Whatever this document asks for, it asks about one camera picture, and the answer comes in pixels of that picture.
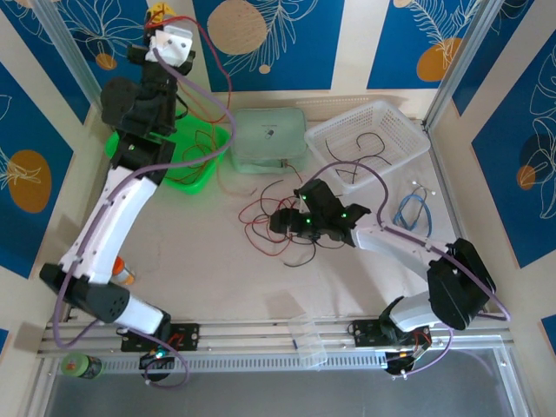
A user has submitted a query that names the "green plastic basket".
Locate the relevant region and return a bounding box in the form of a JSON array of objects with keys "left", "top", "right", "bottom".
[{"left": 105, "top": 119, "right": 231, "bottom": 195}]

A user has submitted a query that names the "mint green zip pouch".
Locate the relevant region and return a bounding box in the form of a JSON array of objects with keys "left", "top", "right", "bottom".
[{"left": 228, "top": 107, "right": 310, "bottom": 175}]

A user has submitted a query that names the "white plastic basket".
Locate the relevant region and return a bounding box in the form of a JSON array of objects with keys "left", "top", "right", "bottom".
[{"left": 303, "top": 99, "right": 432, "bottom": 195}]

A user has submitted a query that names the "clear plastic organizer box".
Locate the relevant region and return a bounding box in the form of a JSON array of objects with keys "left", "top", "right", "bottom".
[{"left": 288, "top": 319, "right": 329, "bottom": 370}]

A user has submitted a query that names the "orange and white can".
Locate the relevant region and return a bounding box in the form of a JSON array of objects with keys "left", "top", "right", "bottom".
[{"left": 110, "top": 255, "right": 136, "bottom": 287}]

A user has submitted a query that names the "grey metal panel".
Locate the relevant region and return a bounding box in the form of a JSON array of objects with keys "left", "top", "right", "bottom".
[{"left": 41, "top": 368, "right": 526, "bottom": 417}]

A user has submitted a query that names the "green capped bottle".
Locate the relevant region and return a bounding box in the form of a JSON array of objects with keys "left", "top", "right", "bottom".
[{"left": 60, "top": 352, "right": 103, "bottom": 380}]

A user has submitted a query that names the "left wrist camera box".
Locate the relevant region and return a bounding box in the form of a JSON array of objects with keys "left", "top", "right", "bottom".
[{"left": 149, "top": 24, "right": 195, "bottom": 67}]

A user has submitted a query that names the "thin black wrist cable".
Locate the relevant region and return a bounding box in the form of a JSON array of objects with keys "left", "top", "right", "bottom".
[{"left": 173, "top": 91, "right": 191, "bottom": 123}]

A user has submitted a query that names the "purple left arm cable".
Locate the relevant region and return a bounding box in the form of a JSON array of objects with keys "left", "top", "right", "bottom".
[{"left": 54, "top": 23, "right": 238, "bottom": 388}]

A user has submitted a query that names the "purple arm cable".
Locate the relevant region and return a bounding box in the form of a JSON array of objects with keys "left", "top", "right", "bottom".
[
  {"left": 310, "top": 161, "right": 510, "bottom": 378},
  {"left": 54, "top": 23, "right": 238, "bottom": 388}
]

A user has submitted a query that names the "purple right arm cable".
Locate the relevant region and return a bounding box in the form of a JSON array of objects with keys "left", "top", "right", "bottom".
[{"left": 310, "top": 161, "right": 510, "bottom": 378}]

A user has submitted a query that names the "aluminium corner post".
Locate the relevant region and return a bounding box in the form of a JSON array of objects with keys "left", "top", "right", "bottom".
[
  {"left": 32, "top": 0, "right": 118, "bottom": 129},
  {"left": 423, "top": 0, "right": 500, "bottom": 131}
]

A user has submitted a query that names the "thin white cable with plugs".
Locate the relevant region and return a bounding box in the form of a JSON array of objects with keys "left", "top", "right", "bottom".
[{"left": 410, "top": 177, "right": 437, "bottom": 199}]

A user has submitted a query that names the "blue cable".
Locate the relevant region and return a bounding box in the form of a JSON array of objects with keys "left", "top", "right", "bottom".
[{"left": 393, "top": 193, "right": 434, "bottom": 239}]

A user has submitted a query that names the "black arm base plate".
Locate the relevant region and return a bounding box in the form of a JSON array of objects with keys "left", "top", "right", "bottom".
[
  {"left": 350, "top": 320, "right": 431, "bottom": 348},
  {"left": 120, "top": 323, "right": 202, "bottom": 353}
]

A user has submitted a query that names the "aluminium table side rail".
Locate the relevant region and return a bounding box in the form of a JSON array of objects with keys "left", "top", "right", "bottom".
[{"left": 427, "top": 123, "right": 487, "bottom": 314}]

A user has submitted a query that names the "aluminium rail frame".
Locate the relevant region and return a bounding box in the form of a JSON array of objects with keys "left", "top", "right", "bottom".
[{"left": 36, "top": 312, "right": 516, "bottom": 360}]

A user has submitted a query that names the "black controller board with wires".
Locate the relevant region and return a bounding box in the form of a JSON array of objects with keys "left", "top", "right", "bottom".
[
  {"left": 384, "top": 347, "right": 434, "bottom": 375},
  {"left": 138, "top": 349, "right": 177, "bottom": 371}
]

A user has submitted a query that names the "perforated grey cable duct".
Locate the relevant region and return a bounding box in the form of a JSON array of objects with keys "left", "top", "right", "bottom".
[{"left": 56, "top": 351, "right": 507, "bottom": 374}]

